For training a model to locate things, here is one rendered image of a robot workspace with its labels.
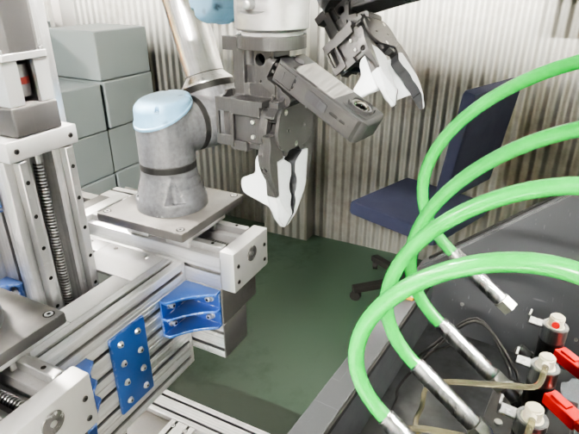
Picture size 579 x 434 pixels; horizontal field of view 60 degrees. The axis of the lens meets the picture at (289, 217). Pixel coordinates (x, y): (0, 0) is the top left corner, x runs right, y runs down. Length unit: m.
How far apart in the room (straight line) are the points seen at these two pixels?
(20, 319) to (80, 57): 2.46
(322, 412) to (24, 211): 0.58
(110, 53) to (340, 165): 1.45
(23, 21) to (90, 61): 2.22
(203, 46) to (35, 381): 0.70
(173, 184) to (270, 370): 1.30
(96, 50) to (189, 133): 2.08
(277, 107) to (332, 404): 0.42
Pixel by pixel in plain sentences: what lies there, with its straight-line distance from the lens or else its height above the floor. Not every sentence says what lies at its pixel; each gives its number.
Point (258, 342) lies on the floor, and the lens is 2.33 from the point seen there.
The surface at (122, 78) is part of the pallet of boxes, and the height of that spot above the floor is 0.95.
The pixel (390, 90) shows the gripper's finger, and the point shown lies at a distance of 0.72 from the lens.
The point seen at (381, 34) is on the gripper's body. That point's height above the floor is 1.41.
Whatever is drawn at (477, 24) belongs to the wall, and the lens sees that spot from 2.63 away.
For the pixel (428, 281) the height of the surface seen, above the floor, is 1.28.
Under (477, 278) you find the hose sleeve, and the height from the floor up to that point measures 1.15.
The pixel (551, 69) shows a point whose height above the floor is 1.40.
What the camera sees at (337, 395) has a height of 0.95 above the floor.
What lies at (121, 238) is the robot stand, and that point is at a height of 0.96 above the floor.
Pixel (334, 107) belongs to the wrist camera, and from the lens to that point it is 0.49.
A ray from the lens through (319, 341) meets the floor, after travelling 2.34.
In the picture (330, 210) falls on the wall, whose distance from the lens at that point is 3.09.
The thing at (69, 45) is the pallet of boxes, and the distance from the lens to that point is 3.22.
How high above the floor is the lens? 1.48
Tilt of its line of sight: 26 degrees down
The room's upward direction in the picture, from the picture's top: straight up
